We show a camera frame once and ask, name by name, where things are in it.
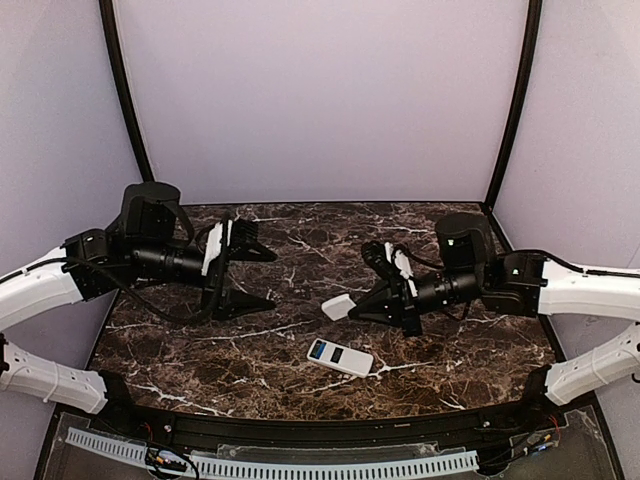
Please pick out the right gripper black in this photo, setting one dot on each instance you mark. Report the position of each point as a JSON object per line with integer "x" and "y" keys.
{"x": 403, "y": 301}

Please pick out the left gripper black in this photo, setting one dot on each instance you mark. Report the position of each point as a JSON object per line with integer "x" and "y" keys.
{"x": 220, "y": 275}

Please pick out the white battery cover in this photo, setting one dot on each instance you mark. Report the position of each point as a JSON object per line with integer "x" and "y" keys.
{"x": 338, "y": 307}

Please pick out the white red remote control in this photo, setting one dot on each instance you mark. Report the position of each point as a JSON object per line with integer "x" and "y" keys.
{"x": 343, "y": 359}

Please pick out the blue battery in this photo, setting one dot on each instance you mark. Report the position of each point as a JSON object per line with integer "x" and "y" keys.
{"x": 317, "y": 349}

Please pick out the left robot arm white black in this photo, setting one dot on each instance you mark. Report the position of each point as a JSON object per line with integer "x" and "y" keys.
{"x": 151, "y": 241}

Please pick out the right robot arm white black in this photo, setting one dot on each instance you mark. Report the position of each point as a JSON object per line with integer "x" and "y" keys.
{"x": 525, "y": 283}

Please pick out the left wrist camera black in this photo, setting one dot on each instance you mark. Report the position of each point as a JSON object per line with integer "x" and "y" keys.
{"x": 225, "y": 232}

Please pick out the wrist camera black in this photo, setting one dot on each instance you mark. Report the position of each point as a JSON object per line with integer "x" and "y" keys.
{"x": 390, "y": 264}
{"x": 225, "y": 232}

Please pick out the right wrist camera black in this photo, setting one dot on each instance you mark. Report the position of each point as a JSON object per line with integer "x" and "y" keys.
{"x": 390, "y": 264}

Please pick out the left camera cable black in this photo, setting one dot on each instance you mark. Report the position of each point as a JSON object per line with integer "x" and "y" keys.
{"x": 174, "y": 303}

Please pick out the black front rail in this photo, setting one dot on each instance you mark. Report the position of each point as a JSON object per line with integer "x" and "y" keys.
{"x": 488, "y": 427}

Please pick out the right white cable duct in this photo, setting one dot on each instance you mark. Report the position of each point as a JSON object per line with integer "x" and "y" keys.
{"x": 420, "y": 468}

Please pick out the white cable duct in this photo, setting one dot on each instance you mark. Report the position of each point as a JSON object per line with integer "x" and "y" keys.
{"x": 126, "y": 451}
{"x": 420, "y": 468}

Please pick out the left white cable duct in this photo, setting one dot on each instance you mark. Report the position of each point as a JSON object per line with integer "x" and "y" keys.
{"x": 126, "y": 451}

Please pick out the left black frame post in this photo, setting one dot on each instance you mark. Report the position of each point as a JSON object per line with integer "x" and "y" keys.
{"x": 123, "y": 90}

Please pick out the black frame post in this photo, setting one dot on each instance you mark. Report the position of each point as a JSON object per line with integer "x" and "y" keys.
{"x": 521, "y": 83}
{"x": 123, "y": 90}

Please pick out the right black frame post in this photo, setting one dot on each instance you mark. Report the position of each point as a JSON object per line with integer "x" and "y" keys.
{"x": 521, "y": 83}

